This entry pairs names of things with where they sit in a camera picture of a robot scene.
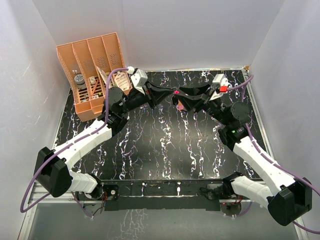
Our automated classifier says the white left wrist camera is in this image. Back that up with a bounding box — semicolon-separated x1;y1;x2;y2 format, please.
127;66;148;95

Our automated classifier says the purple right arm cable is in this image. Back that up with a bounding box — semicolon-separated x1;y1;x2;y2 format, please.
226;73;320;235

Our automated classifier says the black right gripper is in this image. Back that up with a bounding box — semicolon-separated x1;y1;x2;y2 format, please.
175;82;231;127

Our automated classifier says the grey round tin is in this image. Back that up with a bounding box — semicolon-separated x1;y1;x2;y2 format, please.
74;74;87;90

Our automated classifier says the pink lanyard keyring strap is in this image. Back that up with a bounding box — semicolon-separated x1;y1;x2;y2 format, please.
173;90;185;111

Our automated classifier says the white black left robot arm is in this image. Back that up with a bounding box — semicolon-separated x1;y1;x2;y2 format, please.
34;82;185;200

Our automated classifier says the white striped card packet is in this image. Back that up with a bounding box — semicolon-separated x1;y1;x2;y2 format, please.
96;66;110;88

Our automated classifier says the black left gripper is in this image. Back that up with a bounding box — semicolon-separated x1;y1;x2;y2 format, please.
118;80;173;116

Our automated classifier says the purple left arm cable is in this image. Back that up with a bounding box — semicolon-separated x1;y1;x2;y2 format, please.
19;65;132;219

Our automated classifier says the orange plastic file organizer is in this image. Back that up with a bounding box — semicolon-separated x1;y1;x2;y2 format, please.
56;32;125;122

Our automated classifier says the small beige box in organizer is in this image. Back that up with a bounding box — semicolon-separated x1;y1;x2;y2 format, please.
89;76;97;85

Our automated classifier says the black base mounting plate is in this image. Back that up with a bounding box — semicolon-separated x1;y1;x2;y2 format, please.
74;178;253;213

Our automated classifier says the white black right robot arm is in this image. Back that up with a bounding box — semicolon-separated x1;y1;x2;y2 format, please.
199;94;313;226

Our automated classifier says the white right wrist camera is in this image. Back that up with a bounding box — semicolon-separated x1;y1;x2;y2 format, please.
209;73;230;101

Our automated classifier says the white labelled packet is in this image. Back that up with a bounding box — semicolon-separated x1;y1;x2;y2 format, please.
114;71;132;91

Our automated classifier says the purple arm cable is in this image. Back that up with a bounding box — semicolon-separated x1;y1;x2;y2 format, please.
226;73;320;235
19;65;132;219

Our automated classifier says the aluminium frame rail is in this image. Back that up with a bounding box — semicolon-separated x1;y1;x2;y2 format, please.
19;183;309;240

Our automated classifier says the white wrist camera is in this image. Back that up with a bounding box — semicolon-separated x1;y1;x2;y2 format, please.
127;66;148;95
209;73;230;101

